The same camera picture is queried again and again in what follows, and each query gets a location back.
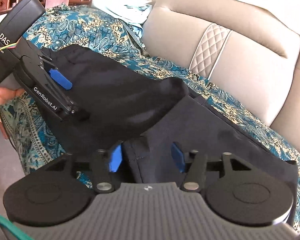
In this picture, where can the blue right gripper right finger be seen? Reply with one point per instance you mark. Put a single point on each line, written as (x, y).
(178, 157)

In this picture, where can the teal paisley sofa cover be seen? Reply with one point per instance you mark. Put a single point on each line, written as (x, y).
(62, 26)

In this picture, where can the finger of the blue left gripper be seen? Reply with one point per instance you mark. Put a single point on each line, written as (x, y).
(60, 79)

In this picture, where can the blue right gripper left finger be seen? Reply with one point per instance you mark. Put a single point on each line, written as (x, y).
(115, 157)

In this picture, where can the beige leather sofa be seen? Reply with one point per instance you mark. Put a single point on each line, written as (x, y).
(243, 49)

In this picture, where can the black pants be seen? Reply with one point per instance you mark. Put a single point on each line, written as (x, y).
(239, 178)

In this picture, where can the light blue white cloth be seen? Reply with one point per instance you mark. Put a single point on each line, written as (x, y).
(134, 12)

